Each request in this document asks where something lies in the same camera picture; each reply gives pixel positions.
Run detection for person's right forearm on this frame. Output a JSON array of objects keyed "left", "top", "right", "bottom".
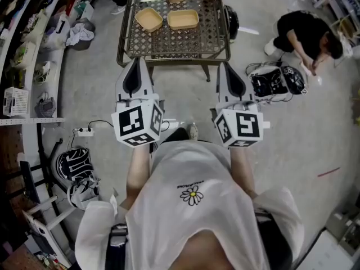
[{"left": 229, "top": 147, "right": 258, "bottom": 199}]

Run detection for white folding rack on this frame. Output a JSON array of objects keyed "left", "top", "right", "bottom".
[{"left": 22, "top": 194, "right": 78, "bottom": 246}]

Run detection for white storage rack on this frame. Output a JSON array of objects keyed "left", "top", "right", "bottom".
[{"left": 298, "top": 195, "right": 360, "bottom": 270}]

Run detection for white metal shelf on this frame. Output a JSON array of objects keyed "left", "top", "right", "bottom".
[{"left": 0, "top": 0, "right": 71, "bottom": 126}]

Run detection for white green paper bag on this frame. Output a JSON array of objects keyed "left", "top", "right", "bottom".
[{"left": 73, "top": 1, "right": 95, "bottom": 21}]

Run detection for person's black trousers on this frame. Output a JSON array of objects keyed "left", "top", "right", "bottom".
[{"left": 161, "top": 127, "right": 197, "bottom": 145}]

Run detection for white power strip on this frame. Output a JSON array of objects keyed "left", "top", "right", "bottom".
[{"left": 73, "top": 127, "right": 95, "bottom": 137}]

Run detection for person's left forearm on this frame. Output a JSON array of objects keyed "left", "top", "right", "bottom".
[{"left": 126, "top": 143, "right": 154, "bottom": 211}]

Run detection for person's white flower t-shirt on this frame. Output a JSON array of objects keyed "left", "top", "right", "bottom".
[{"left": 74, "top": 139, "right": 304, "bottom": 270}]

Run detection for black shoulder strap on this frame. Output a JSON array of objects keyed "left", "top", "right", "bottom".
[
  {"left": 108, "top": 223, "right": 129, "bottom": 270},
  {"left": 253, "top": 208, "right": 295, "bottom": 270}
]

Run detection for white plastic bag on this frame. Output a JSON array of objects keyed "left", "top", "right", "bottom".
[{"left": 67, "top": 178, "right": 101, "bottom": 210}]

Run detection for white perforated basket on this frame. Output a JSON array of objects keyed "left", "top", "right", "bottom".
[{"left": 2, "top": 87, "right": 30, "bottom": 117}]

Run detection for black round stool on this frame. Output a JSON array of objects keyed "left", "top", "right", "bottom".
[{"left": 223, "top": 4, "right": 240, "bottom": 43}]

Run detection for white bag black mark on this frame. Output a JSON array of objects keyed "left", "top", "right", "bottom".
[{"left": 46, "top": 14, "right": 71, "bottom": 50}]

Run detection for brown lattice glass table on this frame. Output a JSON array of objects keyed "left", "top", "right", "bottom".
[{"left": 116, "top": 0, "right": 232, "bottom": 83}]

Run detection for black cable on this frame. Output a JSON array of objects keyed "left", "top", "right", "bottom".
[{"left": 88, "top": 119, "right": 116, "bottom": 132}]

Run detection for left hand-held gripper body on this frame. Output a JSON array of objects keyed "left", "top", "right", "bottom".
[{"left": 111, "top": 91, "right": 165, "bottom": 149}]

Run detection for black white patterned helmet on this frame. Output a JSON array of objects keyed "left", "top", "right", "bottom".
[{"left": 56, "top": 147, "right": 95, "bottom": 182}]

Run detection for black headset device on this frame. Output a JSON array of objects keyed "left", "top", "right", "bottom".
[{"left": 281, "top": 65, "right": 309, "bottom": 96}]

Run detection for crumpled white cloth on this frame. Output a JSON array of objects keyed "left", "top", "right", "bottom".
[{"left": 66, "top": 23, "right": 95, "bottom": 46}]

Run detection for plaid fabric pouch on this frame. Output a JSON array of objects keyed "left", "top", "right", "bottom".
[{"left": 35, "top": 91, "right": 57, "bottom": 118}]

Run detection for grey bin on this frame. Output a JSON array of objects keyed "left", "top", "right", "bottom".
[{"left": 70, "top": 18, "right": 96, "bottom": 52}]

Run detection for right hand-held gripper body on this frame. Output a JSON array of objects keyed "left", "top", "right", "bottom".
[{"left": 210, "top": 95, "right": 271, "bottom": 149}]

